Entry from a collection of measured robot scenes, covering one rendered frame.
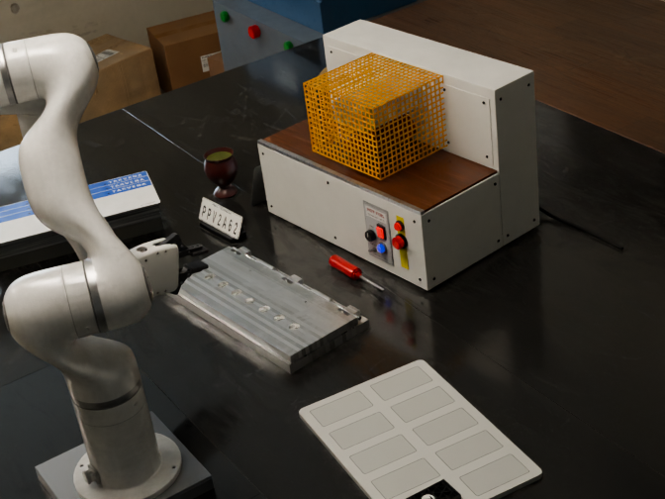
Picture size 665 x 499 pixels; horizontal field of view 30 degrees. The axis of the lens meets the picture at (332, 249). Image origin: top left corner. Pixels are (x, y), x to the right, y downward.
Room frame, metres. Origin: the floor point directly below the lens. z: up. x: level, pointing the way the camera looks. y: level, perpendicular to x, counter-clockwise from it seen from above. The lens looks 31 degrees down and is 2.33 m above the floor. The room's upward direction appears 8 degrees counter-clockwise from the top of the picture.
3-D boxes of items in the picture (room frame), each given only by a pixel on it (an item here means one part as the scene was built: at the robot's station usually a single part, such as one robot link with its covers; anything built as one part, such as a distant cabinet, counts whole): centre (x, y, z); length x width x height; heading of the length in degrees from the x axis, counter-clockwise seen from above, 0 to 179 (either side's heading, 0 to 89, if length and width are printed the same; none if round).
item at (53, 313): (1.70, 0.44, 1.24); 0.19 x 0.12 x 0.24; 101
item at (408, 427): (1.70, -0.10, 0.91); 0.40 x 0.27 x 0.01; 23
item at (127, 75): (5.43, 1.00, 0.16); 0.50 x 0.38 x 0.32; 130
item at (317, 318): (2.20, 0.16, 0.93); 0.44 x 0.19 x 0.02; 36
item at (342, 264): (2.27, -0.05, 0.91); 0.18 x 0.03 x 0.03; 33
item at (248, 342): (2.20, 0.16, 0.92); 0.44 x 0.21 x 0.04; 36
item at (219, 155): (2.76, 0.24, 0.96); 0.09 x 0.09 x 0.11
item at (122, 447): (1.70, 0.41, 1.02); 0.19 x 0.19 x 0.18
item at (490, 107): (2.44, -0.24, 1.09); 0.75 x 0.40 x 0.38; 36
